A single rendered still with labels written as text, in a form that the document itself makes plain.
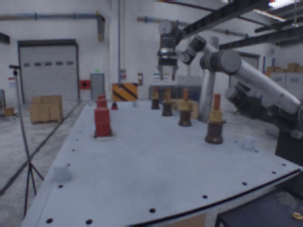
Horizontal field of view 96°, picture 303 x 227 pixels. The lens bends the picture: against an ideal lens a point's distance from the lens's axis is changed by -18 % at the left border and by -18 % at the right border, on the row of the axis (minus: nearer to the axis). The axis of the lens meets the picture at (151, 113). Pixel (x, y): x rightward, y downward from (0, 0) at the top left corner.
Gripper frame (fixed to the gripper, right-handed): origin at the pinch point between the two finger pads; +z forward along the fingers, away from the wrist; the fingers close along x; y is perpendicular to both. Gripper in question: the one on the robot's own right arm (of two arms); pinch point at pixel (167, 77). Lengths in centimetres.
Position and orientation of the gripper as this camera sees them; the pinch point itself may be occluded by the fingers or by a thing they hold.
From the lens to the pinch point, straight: 116.9
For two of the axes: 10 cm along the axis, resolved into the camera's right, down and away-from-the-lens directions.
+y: -3.6, -1.9, 9.1
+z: 0.0, 9.8, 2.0
